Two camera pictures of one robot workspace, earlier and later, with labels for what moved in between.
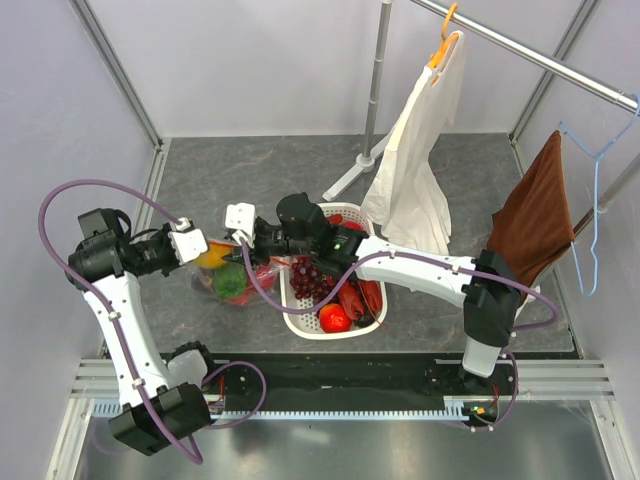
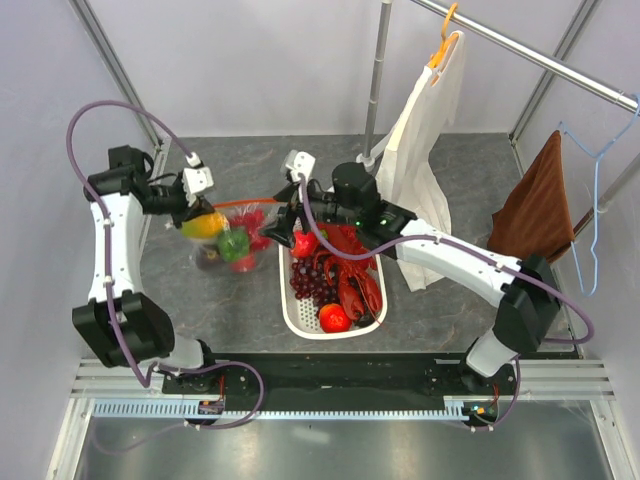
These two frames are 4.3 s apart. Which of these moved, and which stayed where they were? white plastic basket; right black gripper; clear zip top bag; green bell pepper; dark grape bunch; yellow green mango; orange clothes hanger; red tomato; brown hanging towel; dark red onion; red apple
Moved: clear zip top bag; red apple; yellow green mango; right black gripper; dark red onion; green bell pepper
Stayed: dark grape bunch; red tomato; orange clothes hanger; white plastic basket; brown hanging towel
